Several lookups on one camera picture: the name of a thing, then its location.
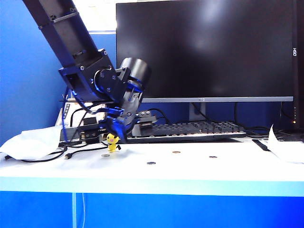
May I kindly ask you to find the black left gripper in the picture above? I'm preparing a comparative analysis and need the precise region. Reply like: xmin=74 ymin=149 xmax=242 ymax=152
xmin=80 ymin=92 xmax=157 ymax=143

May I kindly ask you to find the yellow doll figurine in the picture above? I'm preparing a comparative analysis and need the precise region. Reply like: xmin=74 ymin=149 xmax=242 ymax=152
xmin=106 ymin=133 xmax=122 ymax=152

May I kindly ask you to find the black box device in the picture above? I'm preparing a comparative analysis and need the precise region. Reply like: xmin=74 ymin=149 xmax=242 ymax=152
xmin=59 ymin=128 xmax=83 ymax=145

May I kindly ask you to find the beige desk calendar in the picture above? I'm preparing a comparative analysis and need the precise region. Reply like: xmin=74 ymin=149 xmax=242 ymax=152
xmin=55 ymin=101 xmax=107 ymax=133

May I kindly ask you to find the black mechanical keyboard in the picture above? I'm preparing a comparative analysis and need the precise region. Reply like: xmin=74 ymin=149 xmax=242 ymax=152
xmin=127 ymin=121 xmax=247 ymax=144

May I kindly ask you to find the grey monitor stand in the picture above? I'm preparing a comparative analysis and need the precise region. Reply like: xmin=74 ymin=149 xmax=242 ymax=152
xmin=189 ymin=102 xmax=206 ymax=122

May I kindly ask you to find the white plastic bag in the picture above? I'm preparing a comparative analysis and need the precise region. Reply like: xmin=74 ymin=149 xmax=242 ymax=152
xmin=0 ymin=125 xmax=64 ymax=160

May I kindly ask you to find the large black computer monitor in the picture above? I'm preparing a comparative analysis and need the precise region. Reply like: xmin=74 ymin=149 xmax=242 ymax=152
xmin=115 ymin=0 xmax=295 ymax=103

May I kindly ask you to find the white paper sheet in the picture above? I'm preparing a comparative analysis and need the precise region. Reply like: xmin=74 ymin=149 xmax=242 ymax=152
xmin=257 ymin=124 xmax=304 ymax=164

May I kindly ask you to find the black coiled cable bundle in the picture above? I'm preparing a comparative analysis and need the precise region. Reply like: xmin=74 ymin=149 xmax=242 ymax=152
xmin=147 ymin=108 xmax=171 ymax=125

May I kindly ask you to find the thin black looped cable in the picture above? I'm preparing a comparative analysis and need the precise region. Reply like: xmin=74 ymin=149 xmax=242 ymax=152
xmin=70 ymin=106 xmax=95 ymax=128

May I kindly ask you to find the black cable gold USB plug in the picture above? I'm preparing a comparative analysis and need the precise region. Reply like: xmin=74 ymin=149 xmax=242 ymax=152
xmin=65 ymin=142 xmax=109 ymax=160

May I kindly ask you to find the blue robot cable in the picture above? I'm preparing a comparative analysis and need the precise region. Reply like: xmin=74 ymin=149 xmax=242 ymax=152
xmin=62 ymin=86 xmax=79 ymax=126

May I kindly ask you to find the thin cable under desk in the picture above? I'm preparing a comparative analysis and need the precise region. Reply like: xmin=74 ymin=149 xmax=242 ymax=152
xmin=81 ymin=193 xmax=86 ymax=228

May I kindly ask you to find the black cable dark plug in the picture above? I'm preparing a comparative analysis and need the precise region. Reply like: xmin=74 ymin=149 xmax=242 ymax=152
xmin=4 ymin=144 xmax=68 ymax=164

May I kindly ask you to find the black monitor cable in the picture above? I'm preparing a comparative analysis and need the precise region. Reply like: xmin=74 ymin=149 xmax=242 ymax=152
xmin=234 ymin=102 xmax=271 ymax=136

